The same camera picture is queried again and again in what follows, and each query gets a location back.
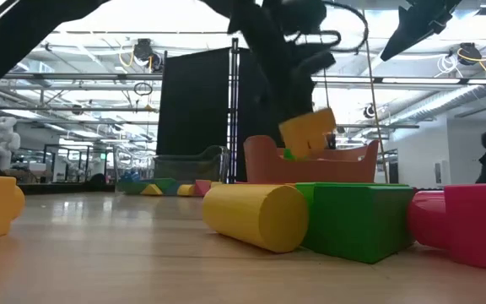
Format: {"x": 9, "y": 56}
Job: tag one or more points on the small blue block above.
{"x": 172, "y": 189}

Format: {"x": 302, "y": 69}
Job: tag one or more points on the black partition screen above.
{"x": 192, "y": 105}

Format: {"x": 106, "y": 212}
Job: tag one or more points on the small green block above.
{"x": 165, "y": 182}
{"x": 134, "y": 188}

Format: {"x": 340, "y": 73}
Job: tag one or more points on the red stud block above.
{"x": 471, "y": 226}

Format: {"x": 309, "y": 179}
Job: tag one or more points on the orange plastic bin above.
{"x": 310, "y": 169}

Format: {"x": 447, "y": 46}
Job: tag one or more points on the green wedge block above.
{"x": 363, "y": 224}

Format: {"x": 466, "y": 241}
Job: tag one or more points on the small yellow block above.
{"x": 186, "y": 190}
{"x": 216, "y": 184}

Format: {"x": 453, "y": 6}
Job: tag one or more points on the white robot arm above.
{"x": 2, "y": 141}

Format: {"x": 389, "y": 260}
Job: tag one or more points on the yellow triangle block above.
{"x": 152, "y": 190}

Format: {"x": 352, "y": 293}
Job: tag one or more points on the clear plastic bin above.
{"x": 184, "y": 166}

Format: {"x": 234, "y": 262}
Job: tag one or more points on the small red block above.
{"x": 203, "y": 187}

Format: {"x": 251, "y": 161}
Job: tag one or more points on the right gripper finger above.
{"x": 416, "y": 25}

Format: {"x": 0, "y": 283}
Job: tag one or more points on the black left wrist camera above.
{"x": 304, "y": 17}

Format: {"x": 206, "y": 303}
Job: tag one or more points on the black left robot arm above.
{"x": 15, "y": 34}

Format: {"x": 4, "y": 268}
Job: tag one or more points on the yellow hollow block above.
{"x": 306, "y": 133}

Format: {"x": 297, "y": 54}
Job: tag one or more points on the yellow cylinder block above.
{"x": 251, "y": 217}

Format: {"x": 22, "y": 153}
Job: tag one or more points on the grey horizontal beam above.
{"x": 395, "y": 80}

